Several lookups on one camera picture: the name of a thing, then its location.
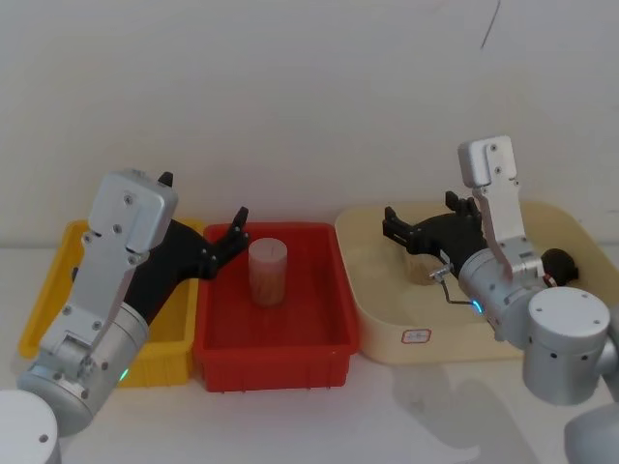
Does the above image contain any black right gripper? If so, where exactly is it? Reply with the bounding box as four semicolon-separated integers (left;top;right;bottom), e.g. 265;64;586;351
381;190;488;282

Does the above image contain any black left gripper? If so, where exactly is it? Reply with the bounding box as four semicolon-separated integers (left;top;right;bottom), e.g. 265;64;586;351
122;171;251;334

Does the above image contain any pale pink cylinder cup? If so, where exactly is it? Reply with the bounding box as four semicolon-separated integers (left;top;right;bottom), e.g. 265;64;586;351
248;237;290;308

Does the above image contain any cream plastic bin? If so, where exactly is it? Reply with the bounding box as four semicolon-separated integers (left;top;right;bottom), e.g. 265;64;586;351
334;200;611;364

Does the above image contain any black round object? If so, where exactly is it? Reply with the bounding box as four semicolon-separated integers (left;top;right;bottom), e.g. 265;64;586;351
540;247;580;287

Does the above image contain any yellow plastic bin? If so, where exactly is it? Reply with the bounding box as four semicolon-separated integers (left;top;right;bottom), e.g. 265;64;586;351
17;217;207;389

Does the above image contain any red plastic bin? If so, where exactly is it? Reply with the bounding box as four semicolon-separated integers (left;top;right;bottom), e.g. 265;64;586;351
192;220;360;393

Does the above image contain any thin dark gripper cable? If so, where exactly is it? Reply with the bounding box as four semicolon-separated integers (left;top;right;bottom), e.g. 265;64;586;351
427;260;478;307

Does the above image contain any white label with red frame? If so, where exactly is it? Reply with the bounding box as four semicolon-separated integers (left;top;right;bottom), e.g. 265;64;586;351
400;327;432;345

